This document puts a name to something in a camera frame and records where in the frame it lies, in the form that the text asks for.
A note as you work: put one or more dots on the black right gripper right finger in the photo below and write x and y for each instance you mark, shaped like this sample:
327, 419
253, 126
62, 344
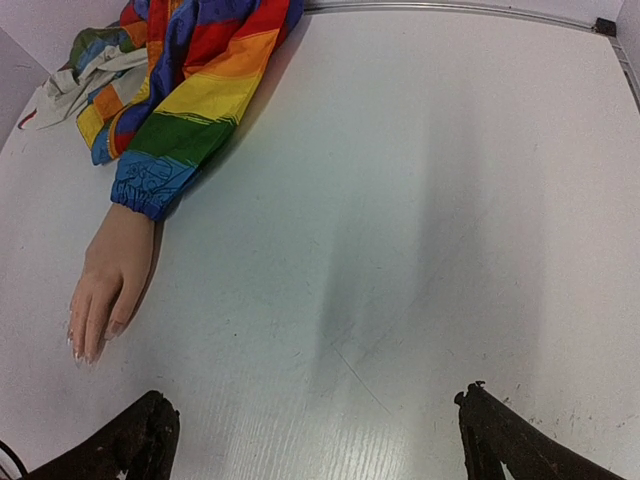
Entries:
498, 442

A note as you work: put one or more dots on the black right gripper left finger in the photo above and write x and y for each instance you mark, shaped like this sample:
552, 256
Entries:
140, 443

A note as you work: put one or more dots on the mannequin hand with nails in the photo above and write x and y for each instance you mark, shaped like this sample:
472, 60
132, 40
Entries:
118, 266

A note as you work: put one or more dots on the rainbow striped jacket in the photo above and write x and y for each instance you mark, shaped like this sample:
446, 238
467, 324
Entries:
160, 91

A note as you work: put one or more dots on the aluminium table frame rail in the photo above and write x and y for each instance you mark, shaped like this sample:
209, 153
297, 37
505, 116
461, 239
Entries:
599, 26

